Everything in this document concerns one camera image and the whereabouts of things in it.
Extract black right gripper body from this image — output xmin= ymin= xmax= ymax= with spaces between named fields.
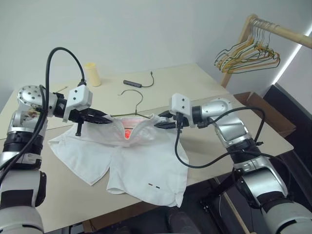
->
xmin=169 ymin=111 xmax=190 ymax=127

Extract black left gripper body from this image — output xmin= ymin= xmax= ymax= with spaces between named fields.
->
xmin=69 ymin=109 xmax=87 ymax=136

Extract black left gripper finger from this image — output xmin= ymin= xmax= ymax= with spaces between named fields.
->
xmin=84 ymin=116 xmax=114 ymax=124
xmin=86 ymin=109 xmax=108 ymax=117

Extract olive wire hanger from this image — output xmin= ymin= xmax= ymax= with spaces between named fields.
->
xmin=109 ymin=89 xmax=158 ymax=121

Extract white shorts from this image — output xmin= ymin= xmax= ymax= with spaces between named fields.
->
xmin=48 ymin=112 xmax=190 ymax=208

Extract pale yellow plastic cup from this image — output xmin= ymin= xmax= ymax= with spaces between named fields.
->
xmin=84 ymin=62 xmax=102 ymax=87

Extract bunch of hangers on rack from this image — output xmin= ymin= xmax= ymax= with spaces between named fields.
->
xmin=220 ymin=25 xmax=280 ymax=73

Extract brown cardboard box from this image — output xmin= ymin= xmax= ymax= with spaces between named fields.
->
xmin=233 ymin=92 xmax=297 ymax=140

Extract dark rounded shape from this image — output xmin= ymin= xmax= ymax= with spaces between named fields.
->
xmin=165 ymin=209 xmax=196 ymax=234

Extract light wooden slat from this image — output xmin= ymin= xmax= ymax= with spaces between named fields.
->
xmin=220 ymin=189 xmax=248 ymax=234

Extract black panel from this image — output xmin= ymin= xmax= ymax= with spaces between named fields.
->
xmin=263 ymin=82 xmax=312 ymax=171

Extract wooden clothes rack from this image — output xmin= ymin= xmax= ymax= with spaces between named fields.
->
xmin=220 ymin=14 xmax=312 ymax=89

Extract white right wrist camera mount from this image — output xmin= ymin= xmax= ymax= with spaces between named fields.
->
xmin=169 ymin=92 xmax=195 ymax=128

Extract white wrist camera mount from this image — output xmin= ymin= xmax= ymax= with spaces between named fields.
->
xmin=169 ymin=92 xmax=195 ymax=128
xmin=62 ymin=85 xmax=94 ymax=123

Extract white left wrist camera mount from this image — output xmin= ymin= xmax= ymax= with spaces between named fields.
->
xmin=62 ymin=85 xmax=94 ymax=123

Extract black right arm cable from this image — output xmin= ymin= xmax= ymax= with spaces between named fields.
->
xmin=174 ymin=106 xmax=293 ymax=195

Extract grey USB hub with cable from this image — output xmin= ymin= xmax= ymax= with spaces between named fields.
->
xmin=123 ymin=70 xmax=155 ymax=89

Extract black table frame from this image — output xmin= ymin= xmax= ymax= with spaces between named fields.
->
xmin=199 ymin=168 xmax=264 ymax=234

